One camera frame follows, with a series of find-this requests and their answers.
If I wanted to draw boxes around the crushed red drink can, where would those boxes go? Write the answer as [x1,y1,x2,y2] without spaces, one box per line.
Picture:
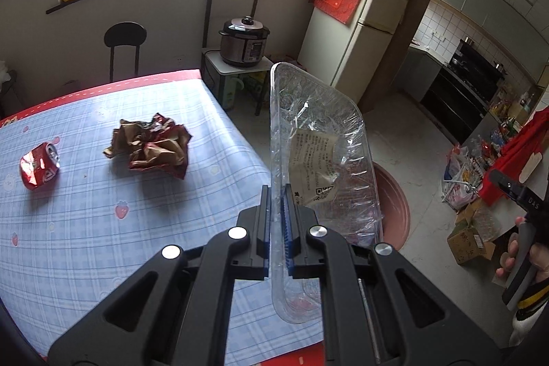
[19,142,61,191]

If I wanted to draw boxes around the grey kitchen wall cabinets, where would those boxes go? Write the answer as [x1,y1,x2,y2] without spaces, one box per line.
[440,0,549,45]

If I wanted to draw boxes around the small white side table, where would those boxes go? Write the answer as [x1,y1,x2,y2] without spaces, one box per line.
[201,48,275,116]

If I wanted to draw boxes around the red plastic basin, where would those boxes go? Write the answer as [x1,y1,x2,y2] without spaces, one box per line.
[371,161,411,253]

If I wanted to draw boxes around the black round-back chair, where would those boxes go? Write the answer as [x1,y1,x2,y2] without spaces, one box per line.
[104,22,148,83]

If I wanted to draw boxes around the white refrigerator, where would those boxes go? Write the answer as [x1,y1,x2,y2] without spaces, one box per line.
[297,0,416,111]

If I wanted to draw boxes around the crumpled red-brown paper bag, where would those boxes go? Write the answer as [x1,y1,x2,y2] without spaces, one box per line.
[102,112,192,180]

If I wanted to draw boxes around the colourful cardboard box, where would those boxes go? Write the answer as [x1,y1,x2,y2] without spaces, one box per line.
[242,70,270,105]

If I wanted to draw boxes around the person's right hand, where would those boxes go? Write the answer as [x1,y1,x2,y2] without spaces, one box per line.
[495,216,525,281]

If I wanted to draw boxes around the bag of mixed packets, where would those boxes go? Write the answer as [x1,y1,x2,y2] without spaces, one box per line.
[442,143,485,212]

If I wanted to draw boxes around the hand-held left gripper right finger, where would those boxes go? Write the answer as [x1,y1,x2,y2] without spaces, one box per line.
[281,184,502,366]

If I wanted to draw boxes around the blue plaid tablecloth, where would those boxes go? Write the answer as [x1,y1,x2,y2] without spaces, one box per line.
[0,69,327,366]

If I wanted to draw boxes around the black kitchen stove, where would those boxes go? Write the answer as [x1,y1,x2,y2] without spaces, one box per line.
[420,38,504,144]

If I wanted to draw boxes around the clear plastic food container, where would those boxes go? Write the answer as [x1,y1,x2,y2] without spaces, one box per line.
[269,61,384,324]

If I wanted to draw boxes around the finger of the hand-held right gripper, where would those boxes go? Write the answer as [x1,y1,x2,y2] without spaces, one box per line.
[489,169,527,201]

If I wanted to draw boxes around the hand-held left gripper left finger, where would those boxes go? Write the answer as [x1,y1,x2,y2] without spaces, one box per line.
[47,185,272,366]

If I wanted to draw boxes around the brown cardboard box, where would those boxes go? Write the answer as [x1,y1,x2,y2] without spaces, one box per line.
[446,203,498,266]

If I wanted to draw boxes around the red garment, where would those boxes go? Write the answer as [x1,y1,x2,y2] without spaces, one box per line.
[478,106,549,206]

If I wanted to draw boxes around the person's right forearm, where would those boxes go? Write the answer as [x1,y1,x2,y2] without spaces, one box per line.
[510,284,549,350]

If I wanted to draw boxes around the electric pressure cooker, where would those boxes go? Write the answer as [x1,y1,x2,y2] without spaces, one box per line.
[219,16,271,69]

